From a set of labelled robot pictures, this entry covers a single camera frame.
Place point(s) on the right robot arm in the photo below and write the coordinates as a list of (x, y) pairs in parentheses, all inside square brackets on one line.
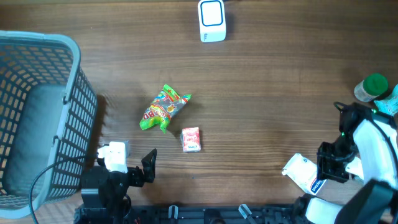
[(370, 135)]

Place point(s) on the teal wet wipes pack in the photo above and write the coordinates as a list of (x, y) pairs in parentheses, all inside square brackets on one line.
[(389, 104)]

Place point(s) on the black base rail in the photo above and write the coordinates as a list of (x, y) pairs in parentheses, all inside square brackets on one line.
[(268, 214)]

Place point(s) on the red white tissue pack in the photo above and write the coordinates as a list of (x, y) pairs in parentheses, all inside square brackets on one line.
[(190, 138)]

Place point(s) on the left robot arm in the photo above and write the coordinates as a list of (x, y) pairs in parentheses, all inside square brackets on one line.
[(104, 193)]

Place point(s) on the green lid jar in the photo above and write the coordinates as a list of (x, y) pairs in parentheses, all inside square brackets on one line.
[(371, 87)]

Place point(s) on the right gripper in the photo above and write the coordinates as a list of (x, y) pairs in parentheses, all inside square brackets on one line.
[(325, 170)]

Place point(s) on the white barcode scanner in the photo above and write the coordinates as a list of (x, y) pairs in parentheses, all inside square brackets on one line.
[(212, 20)]

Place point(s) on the green Haribo candy bag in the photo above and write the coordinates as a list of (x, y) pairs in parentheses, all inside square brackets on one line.
[(163, 108)]

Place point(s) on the white blue pouch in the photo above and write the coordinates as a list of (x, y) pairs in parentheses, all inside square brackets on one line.
[(304, 173)]

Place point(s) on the grey plastic mesh basket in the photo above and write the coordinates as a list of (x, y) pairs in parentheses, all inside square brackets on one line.
[(48, 110)]

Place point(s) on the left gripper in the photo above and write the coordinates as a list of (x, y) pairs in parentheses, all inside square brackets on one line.
[(138, 179)]

